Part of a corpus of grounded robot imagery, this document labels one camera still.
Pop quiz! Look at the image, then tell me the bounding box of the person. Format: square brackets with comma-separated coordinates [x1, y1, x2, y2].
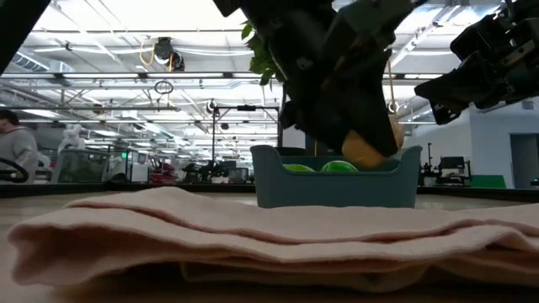
[0, 109, 40, 184]

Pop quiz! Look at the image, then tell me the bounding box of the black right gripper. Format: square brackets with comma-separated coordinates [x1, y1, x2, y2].
[414, 0, 539, 126]

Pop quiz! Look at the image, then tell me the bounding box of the white robot figure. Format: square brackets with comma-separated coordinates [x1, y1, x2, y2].
[57, 124, 88, 155]

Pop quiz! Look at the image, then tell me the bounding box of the yellow cable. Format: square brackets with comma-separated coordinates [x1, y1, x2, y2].
[386, 58, 399, 114]

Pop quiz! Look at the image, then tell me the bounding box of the ceiling cable reel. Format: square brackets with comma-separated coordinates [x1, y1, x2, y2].
[152, 36, 186, 72]

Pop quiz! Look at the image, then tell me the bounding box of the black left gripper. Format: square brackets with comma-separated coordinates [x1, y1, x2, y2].
[212, 0, 416, 157]

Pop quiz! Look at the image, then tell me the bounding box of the teal plastic bin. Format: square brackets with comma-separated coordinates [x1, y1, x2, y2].
[250, 145, 424, 210]

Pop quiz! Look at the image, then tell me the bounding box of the green board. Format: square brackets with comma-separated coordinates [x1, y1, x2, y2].
[470, 174, 506, 189]

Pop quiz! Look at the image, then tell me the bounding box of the green plant in black pot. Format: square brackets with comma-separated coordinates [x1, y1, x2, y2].
[240, 19, 308, 157]

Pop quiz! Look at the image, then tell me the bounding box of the clear-sided cart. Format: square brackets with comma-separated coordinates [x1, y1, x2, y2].
[50, 149, 110, 184]

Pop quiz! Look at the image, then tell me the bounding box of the pink folded towel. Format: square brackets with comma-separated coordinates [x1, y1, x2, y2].
[7, 187, 539, 295]

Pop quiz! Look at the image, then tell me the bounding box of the light green toy cabbage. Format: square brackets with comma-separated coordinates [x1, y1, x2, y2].
[282, 163, 316, 173]

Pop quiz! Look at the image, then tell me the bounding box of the black background rig frame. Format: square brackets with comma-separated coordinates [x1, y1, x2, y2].
[210, 104, 281, 182]

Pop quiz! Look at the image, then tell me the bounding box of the red machine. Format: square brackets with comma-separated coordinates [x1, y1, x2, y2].
[149, 158, 176, 184]

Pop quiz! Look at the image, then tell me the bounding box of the black equipment station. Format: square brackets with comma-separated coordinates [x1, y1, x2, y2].
[419, 142, 472, 186]

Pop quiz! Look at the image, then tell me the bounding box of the dark door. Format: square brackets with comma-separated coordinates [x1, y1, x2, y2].
[509, 133, 539, 189]

